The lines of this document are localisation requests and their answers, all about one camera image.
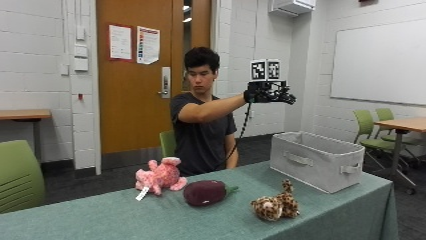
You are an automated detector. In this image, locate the white marker cube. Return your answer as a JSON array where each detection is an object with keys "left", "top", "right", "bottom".
[{"left": 249, "top": 58, "right": 282, "bottom": 82}]

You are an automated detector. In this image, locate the grey fabric storage bin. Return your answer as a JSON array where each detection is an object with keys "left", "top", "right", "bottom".
[{"left": 269, "top": 131, "right": 366, "bottom": 195}]

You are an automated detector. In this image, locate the the person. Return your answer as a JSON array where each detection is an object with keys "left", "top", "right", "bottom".
[{"left": 169, "top": 46, "right": 298, "bottom": 178}]

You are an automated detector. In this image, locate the white whiteboard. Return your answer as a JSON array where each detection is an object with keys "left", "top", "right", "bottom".
[{"left": 328, "top": 18, "right": 426, "bottom": 107}]

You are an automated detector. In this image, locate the wooden table with metal leg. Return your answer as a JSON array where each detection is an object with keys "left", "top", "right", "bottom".
[{"left": 372, "top": 116, "right": 426, "bottom": 195}]

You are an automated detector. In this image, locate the green chair behind person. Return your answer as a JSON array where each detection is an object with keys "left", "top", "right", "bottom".
[{"left": 158, "top": 129, "right": 178, "bottom": 159}]

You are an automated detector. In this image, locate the spotted plush leopard toy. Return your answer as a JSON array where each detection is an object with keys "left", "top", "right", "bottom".
[{"left": 250, "top": 179, "right": 300, "bottom": 222}]

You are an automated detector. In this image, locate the purple plush eggplant toy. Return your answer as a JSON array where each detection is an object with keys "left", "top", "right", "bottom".
[{"left": 182, "top": 179, "right": 239, "bottom": 207}]

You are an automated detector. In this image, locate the wooden door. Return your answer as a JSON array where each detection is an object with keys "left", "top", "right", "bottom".
[{"left": 95, "top": 0, "right": 213, "bottom": 155}]

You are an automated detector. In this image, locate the colourful printed poster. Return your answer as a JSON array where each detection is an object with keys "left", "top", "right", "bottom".
[{"left": 135, "top": 25, "right": 161, "bottom": 66}]

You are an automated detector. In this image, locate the pink plush pig toy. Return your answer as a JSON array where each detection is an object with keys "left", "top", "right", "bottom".
[{"left": 133, "top": 156, "right": 189, "bottom": 202}]

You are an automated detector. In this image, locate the green tablecloth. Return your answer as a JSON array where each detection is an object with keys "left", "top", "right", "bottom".
[{"left": 0, "top": 160, "right": 400, "bottom": 240}]

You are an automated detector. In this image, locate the white paper red border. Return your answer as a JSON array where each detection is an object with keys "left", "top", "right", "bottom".
[{"left": 107, "top": 23, "right": 134, "bottom": 62}]

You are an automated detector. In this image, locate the wooden side table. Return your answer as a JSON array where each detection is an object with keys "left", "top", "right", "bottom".
[{"left": 0, "top": 108, "right": 53, "bottom": 161}]

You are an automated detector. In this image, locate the large green chair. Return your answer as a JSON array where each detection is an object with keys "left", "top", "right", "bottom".
[{"left": 0, "top": 139, "right": 46, "bottom": 215}]

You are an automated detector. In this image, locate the black glove cable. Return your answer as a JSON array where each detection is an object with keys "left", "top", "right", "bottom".
[{"left": 217, "top": 101, "right": 253, "bottom": 168}]

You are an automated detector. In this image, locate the white wall unit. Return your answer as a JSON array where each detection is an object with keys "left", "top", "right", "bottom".
[{"left": 267, "top": 0, "right": 318, "bottom": 18}]

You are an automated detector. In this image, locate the silver door handle plate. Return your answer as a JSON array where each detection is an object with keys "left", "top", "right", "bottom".
[{"left": 157, "top": 66, "right": 171, "bottom": 100}]

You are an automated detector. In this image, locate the white wall switch box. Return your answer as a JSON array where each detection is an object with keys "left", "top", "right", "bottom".
[{"left": 71, "top": 24, "right": 90, "bottom": 72}]

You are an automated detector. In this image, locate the white wall conduit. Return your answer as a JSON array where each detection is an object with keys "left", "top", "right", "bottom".
[{"left": 59, "top": 0, "right": 97, "bottom": 76}]

